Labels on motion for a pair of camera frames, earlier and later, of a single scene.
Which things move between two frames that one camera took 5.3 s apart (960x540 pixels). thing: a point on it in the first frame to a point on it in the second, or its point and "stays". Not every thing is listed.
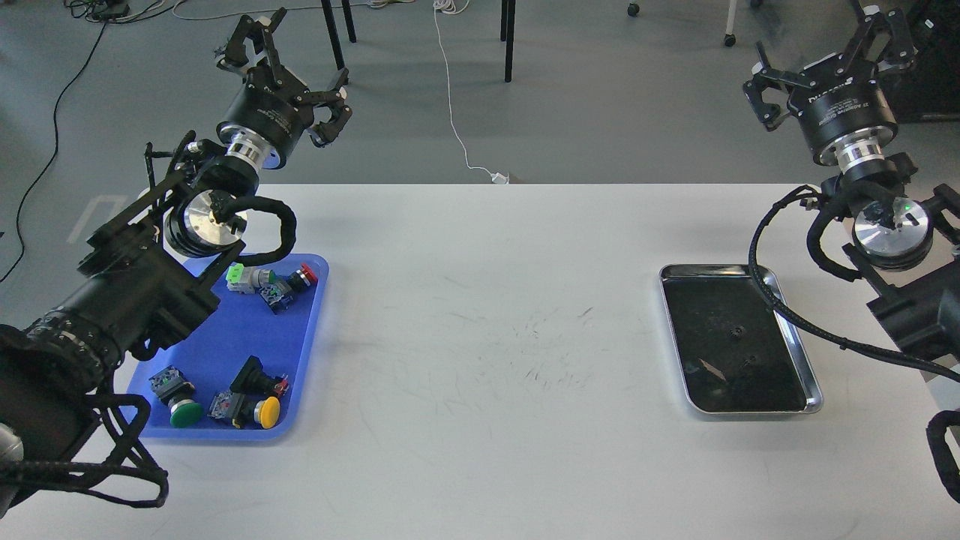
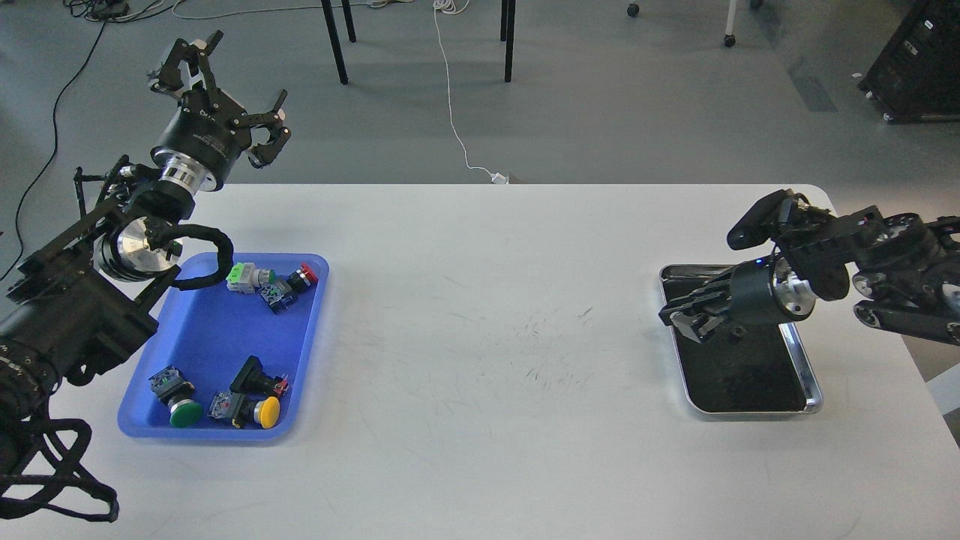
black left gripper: x=271 y=95 to x=200 y=141
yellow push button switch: x=244 y=409 stays
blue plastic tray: x=236 y=374 stays
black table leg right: x=507 y=31 stays
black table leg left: x=336 y=46 stays
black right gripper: x=856 y=99 to x=765 y=289
